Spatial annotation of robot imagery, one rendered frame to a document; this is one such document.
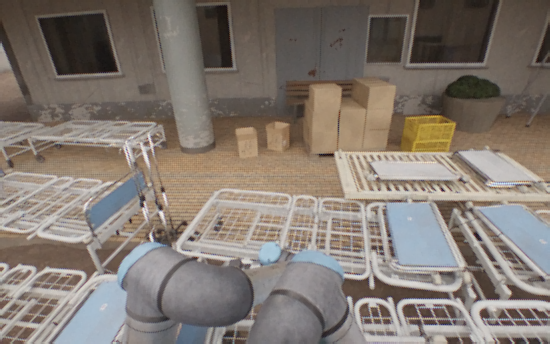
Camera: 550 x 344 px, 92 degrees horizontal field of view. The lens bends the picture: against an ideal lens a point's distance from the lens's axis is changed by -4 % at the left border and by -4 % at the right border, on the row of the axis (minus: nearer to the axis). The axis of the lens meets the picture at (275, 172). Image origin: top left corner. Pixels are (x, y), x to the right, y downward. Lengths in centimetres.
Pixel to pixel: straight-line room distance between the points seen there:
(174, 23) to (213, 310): 428
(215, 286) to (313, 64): 613
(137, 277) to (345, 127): 396
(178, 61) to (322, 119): 230
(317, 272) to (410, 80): 665
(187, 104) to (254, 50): 243
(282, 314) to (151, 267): 27
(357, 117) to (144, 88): 505
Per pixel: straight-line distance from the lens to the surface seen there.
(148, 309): 64
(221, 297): 57
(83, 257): 334
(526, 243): 256
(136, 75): 748
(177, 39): 459
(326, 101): 415
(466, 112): 632
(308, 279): 55
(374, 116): 445
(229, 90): 677
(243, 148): 455
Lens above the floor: 190
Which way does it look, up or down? 28 degrees down
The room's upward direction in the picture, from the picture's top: 2 degrees counter-clockwise
